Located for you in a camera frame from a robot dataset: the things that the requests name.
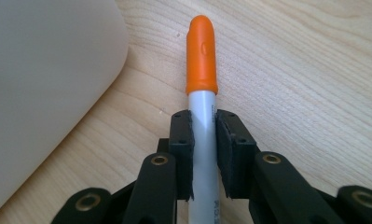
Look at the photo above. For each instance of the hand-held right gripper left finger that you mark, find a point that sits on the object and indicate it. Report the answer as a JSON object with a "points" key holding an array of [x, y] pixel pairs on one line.
{"points": [[183, 146]]}

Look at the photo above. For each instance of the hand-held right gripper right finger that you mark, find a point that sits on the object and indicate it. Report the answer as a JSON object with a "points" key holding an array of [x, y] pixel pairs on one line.
{"points": [[236, 155]]}

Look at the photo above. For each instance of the orange marker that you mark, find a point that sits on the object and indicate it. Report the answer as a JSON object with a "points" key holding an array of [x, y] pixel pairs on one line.
{"points": [[201, 62]]}

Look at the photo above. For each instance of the white plastic bin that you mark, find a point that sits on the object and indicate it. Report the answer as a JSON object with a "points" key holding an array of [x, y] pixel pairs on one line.
{"points": [[44, 77]]}

